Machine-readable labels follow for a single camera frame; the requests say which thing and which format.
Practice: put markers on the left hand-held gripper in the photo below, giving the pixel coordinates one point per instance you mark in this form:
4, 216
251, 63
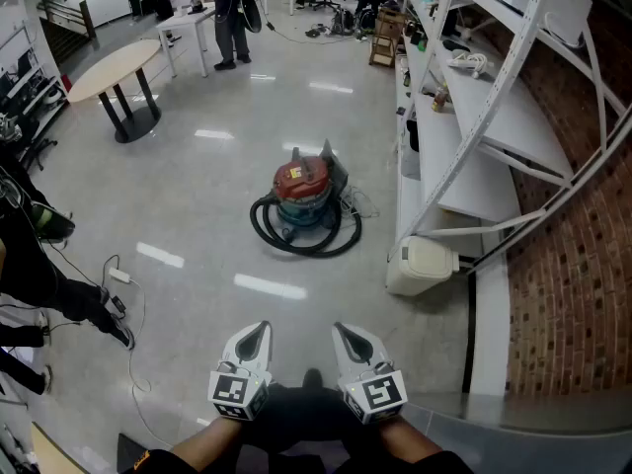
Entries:
237, 393

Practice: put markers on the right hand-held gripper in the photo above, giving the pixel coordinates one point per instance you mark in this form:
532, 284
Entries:
380, 395

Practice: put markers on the red vacuum cleaner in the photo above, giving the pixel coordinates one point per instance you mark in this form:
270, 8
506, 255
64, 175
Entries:
301, 176

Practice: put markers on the person's left forearm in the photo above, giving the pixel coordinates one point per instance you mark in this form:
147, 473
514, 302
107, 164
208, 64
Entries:
207, 442

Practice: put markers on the person's right forearm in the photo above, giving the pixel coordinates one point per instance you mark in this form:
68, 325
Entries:
405, 437

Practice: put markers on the person's black shoe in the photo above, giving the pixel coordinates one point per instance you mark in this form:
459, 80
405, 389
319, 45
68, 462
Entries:
313, 378

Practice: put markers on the person's black trousers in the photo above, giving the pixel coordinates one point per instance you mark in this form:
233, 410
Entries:
306, 422

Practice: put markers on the white trash bin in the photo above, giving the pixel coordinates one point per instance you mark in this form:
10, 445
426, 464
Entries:
419, 264

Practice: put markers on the black power adapter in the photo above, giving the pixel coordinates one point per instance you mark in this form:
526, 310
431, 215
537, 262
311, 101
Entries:
118, 304

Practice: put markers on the person's black shirt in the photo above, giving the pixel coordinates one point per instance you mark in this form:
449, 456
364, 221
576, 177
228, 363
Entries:
158, 462

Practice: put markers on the white power strip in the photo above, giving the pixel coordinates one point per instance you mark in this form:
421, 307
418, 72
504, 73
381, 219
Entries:
119, 274

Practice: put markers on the black metal stand base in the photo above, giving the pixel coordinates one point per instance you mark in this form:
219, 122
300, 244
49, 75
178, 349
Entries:
129, 454

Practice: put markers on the grey flat panel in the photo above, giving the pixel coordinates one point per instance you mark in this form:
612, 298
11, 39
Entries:
336, 166

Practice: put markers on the light wooden desk edge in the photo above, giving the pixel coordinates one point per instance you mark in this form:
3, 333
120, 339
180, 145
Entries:
49, 454

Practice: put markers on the white metal shelving rack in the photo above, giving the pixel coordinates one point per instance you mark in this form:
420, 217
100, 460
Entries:
474, 116

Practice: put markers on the amber drink bottle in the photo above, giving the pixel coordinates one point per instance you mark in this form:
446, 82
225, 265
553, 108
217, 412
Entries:
439, 99

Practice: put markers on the round beige table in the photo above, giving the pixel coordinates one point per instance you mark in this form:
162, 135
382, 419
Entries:
113, 69

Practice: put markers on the wooden stool cart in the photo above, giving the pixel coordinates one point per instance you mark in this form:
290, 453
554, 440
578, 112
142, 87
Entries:
387, 32

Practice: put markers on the black backpack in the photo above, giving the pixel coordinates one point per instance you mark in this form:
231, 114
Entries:
341, 22

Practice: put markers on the white storage shelf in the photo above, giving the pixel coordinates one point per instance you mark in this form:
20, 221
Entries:
29, 87

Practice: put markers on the staircase with black railing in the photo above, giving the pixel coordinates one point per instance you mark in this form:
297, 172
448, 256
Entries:
64, 37

